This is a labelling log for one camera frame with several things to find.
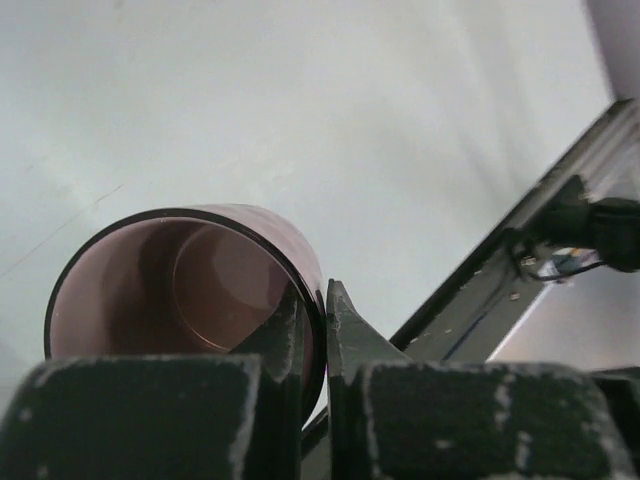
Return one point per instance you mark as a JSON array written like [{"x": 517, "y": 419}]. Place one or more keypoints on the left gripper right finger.
[{"x": 394, "y": 418}]

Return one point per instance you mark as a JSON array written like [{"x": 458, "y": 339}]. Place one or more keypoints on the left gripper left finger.
[{"x": 233, "y": 416}]

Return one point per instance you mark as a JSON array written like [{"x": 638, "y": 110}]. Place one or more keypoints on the mauve mug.
[{"x": 197, "y": 279}]

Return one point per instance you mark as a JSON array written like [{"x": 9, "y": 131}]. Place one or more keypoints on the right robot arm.
[{"x": 609, "y": 226}]

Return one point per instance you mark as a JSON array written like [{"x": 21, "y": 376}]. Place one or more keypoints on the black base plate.
[{"x": 488, "y": 277}]

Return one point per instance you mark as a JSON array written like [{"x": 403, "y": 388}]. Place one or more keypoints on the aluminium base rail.
[{"x": 602, "y": 154}]

